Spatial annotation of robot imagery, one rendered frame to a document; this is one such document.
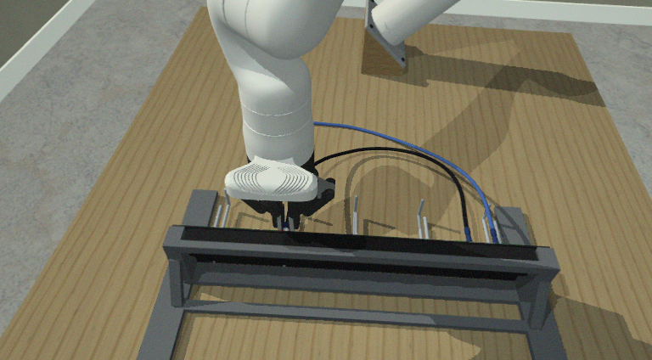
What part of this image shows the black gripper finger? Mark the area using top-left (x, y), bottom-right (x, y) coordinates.
top-left (242, 200), bottom-right (284, 230)
top-left (287, 173), bottom-right (335, 231)

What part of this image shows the black patch cord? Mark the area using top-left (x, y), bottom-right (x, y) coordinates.
top-left (314, 147), bottom-right (470, 235)

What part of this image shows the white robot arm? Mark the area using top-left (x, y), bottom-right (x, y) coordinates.
top-left (207, 0), bottom-right (460, 202)

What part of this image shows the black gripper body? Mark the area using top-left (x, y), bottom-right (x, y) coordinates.
top-left (247, 150), bottom-right (318, 176)

